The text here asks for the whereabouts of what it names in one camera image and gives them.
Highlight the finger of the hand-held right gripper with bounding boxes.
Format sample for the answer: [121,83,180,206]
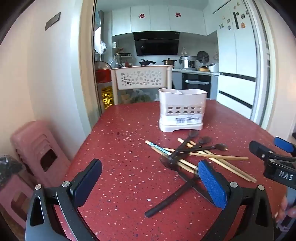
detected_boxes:
[249,140,278,163]
[273,137,296,154]

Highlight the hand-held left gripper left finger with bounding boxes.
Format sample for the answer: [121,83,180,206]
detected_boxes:
[25,159,102,241]

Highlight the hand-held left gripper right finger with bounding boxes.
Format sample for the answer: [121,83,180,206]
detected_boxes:
[196,159,275,241]

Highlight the utensils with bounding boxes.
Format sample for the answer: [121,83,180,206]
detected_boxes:
[170,143,228,155]

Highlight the black spoons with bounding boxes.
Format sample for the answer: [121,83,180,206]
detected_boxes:
[176,136,212,161]

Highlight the black-handled kitchen utensil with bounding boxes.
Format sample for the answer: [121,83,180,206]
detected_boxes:
[144,179,199,218]

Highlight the dark spoons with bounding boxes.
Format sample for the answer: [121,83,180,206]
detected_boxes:
[172,129,199,158]

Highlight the patterned-tip wooden chopstick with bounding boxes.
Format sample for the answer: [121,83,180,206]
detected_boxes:
[145,140,197,172]

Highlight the white plastic utensil holder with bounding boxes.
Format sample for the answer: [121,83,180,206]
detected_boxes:
[158,88,207,133]

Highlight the person's right hand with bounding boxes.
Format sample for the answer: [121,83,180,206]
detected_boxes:
[275,196,296,219]

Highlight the pink plastic stool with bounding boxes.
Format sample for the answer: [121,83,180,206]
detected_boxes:
[10,120,71,189]
[0,174,38,232]

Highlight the black plastic bag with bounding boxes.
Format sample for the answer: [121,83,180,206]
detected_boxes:
[0,155,24,186]

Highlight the gold foil package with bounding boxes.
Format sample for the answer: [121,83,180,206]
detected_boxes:
[101,87,115,110]

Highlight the small cardboard box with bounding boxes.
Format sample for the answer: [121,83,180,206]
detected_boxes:
[120,92,131,105]

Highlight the black built-in oven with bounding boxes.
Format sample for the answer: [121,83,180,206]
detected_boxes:
[182,73,211,99]

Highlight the white refrigerator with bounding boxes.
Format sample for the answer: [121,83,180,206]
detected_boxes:
[216,0,259,119]

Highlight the bag of green vegetables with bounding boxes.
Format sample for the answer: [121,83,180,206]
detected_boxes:
[130,89,156,104]

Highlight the grey kitchen counter cabinet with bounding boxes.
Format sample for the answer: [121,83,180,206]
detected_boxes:
[172,68,219,100]

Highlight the round dark molded pan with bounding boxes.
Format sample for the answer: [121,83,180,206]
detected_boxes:
[197,51,210,64]

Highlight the silver rice cooker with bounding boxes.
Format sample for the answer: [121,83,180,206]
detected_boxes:
[180,55,197,69]

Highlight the white flower-cutout storage cart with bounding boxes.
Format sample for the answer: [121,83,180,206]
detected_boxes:
[110,65,174,105]

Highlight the steel pot with lid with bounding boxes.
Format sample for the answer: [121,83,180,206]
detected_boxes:
[95,60,110,70]

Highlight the spice rack with bottles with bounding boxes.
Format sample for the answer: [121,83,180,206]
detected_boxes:
[114,52,134,67]

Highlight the group of fridge magnets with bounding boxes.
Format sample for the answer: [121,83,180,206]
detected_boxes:
[218,2,249,30]

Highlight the black range hood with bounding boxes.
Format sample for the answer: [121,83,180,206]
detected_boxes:
[133,32,180,56]

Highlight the white upper kitchen cabinets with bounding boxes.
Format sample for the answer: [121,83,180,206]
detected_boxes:
[112,4,208,37]

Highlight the white door frame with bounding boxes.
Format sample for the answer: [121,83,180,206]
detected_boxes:
[245,0,278,131]

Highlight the beige sliding door frame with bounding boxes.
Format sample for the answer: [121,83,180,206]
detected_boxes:
[79,0,102,116]

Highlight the dark wall plate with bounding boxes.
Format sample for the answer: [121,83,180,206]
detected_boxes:
[45,12,62,31]

